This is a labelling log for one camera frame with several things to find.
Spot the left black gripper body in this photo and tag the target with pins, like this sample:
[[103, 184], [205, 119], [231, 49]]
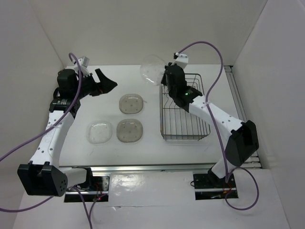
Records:
[[88, 86]]

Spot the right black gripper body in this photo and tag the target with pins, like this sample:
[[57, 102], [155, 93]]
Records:
[[164, 81]]

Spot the clear plate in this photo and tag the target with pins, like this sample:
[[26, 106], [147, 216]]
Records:
[[99, 132], [152, 69]]

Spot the smoky plate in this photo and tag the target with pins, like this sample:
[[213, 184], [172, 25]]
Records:
[[131, 104], [129, 130]]

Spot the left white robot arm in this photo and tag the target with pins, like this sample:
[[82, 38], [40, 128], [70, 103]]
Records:
[[42, 176]]

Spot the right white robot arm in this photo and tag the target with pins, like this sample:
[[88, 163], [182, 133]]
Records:
[[238, 139]]

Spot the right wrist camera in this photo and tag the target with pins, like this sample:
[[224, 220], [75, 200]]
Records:
[[180, 60]]

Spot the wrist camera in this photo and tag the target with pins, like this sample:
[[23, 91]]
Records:
[[180, 60], [84, 62]]

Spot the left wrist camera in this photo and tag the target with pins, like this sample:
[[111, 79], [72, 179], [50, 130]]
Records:
[[84, 62]]

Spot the metal wire dish rack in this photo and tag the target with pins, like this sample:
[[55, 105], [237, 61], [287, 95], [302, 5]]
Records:
[[178, 125]]

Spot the aluminium front rail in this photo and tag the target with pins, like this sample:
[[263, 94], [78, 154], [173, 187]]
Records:
[[149, 168]]

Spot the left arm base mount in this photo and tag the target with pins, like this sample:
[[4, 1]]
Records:
[[95, 190]]

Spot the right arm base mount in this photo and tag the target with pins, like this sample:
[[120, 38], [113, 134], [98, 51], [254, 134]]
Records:
[[204, 189]]

